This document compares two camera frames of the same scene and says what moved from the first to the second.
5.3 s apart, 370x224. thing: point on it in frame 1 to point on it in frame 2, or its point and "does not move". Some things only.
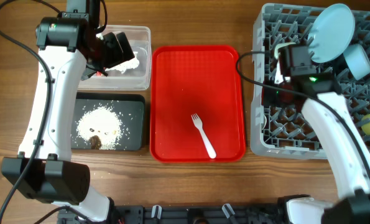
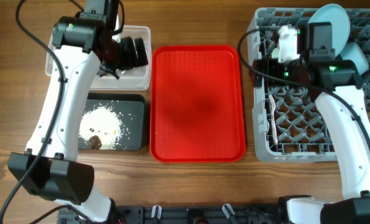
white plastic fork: [198, 124] to [273, 119]
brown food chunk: [95, 142] does not move
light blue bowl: [357, 60] does not move
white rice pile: [103, 122] does not move
